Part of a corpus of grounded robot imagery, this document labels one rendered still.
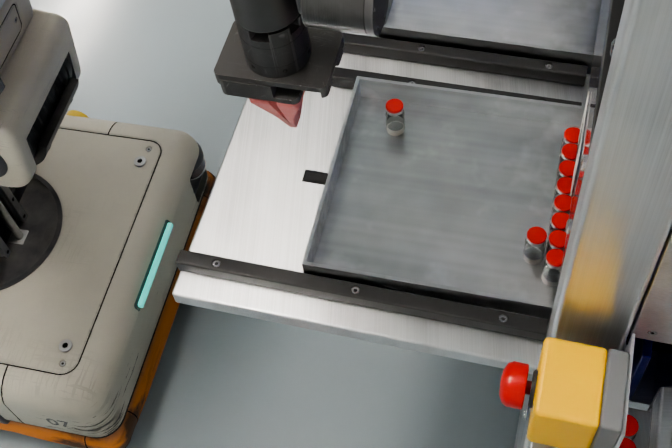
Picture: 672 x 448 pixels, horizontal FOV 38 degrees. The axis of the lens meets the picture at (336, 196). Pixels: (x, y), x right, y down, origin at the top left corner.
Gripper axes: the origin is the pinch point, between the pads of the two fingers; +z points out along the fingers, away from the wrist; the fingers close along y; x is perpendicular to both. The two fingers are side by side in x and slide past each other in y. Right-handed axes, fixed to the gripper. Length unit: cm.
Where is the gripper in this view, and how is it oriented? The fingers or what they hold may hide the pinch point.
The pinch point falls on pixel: (293, 116)
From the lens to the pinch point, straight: 91.7
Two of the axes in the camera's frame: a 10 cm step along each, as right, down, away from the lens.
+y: 9.6, 1.5, -2.3
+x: 2.5, -8.3, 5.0
